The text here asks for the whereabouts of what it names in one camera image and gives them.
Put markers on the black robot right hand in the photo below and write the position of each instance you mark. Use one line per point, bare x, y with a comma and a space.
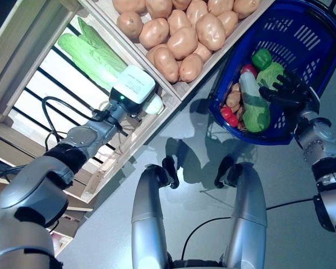
296, 96

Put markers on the pale green napa cabbage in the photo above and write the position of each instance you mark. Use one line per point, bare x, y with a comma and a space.
94, 56
254, 112

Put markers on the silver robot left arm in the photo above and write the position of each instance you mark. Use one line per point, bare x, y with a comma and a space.
24, 196

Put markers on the blue plastic shopping basket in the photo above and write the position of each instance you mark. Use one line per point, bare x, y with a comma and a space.
254, 139

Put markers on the green plastic toy pieces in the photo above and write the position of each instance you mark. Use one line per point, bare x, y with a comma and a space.
270, 74

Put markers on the green toy bell pepper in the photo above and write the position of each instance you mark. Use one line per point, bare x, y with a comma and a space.
261, 57

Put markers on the red apple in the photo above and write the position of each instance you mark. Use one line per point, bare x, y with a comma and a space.
249, 70

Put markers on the tan toy potato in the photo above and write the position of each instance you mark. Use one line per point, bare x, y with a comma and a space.
232, 99
180, 4
221, 5
197, 8
128, 5
129, 23
190, 67
228, 19
179, 19
182, 43
235, 87
202, 51
165, 63
154, 33
246, 7
210, 31
158, 7

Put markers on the red toy tomato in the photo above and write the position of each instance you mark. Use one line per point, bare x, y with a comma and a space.
229, 116

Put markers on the silver robot right leg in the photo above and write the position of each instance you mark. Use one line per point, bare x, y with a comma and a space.
249, 224

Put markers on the silver robot leg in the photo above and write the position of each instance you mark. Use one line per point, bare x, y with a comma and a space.
148, 224
249, 224

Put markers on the wooden cabbage crate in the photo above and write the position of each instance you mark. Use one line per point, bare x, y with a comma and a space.
139, 140

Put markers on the wooden potato crate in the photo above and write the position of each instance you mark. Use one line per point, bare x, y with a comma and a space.
134, 50

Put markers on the silver robot left leg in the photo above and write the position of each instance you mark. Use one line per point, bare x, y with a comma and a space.
148, 224

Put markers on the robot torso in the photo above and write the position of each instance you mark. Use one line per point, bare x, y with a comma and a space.
195, 264

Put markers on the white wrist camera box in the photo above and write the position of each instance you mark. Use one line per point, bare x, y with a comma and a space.
134, 84

